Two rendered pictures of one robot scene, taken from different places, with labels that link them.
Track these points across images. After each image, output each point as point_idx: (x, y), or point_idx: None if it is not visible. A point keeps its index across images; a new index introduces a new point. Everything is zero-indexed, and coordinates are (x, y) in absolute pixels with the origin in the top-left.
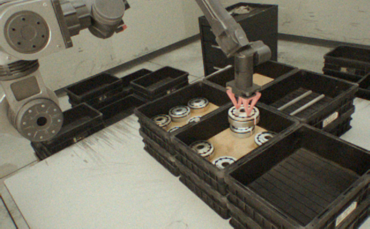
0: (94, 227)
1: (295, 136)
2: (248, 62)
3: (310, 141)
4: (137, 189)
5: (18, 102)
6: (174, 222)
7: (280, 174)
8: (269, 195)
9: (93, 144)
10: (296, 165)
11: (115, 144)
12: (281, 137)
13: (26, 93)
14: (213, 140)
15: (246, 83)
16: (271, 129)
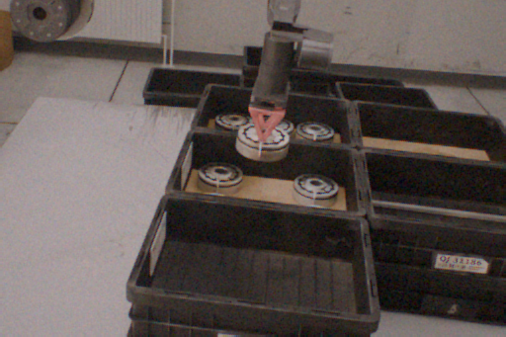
0: (43, 190)
1: (335, 228)
2: (273, 50)
3: (356, 254)
4: (132, 189)
5: None
6: (115, 243)
7: (264, 264)
8: (210, 271)
9: (163, 118)
10: (303, 272)
11: (185, 131)
12: (302, 211)
13: None
14: (260, 181)
15: (265, 84)
16: None
